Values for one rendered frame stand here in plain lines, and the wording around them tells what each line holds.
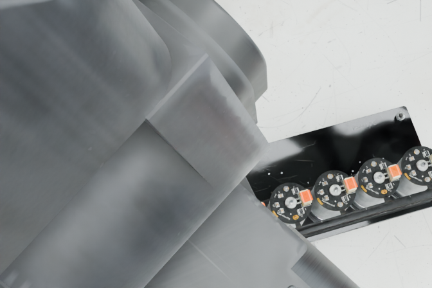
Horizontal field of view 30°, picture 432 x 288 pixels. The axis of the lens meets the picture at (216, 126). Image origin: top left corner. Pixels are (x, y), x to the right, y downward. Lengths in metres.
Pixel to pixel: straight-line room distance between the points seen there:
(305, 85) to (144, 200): 0.43
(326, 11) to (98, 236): 0.46
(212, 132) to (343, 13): 0.46
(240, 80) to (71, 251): 0.05
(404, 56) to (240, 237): 0.41
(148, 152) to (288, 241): 0.06
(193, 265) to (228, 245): 0.01
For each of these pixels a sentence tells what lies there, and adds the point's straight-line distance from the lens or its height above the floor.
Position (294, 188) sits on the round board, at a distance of 0.48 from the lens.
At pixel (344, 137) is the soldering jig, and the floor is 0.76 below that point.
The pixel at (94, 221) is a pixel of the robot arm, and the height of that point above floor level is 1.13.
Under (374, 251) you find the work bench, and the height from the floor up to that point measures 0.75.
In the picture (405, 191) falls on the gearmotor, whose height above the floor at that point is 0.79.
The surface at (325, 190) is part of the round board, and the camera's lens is 0.49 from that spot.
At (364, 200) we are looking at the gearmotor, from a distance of 0.51.
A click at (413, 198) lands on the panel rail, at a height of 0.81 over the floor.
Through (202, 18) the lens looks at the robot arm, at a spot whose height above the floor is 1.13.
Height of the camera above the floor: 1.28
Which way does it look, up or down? 71 degrees down
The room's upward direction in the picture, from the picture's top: 5 degrees clockwise
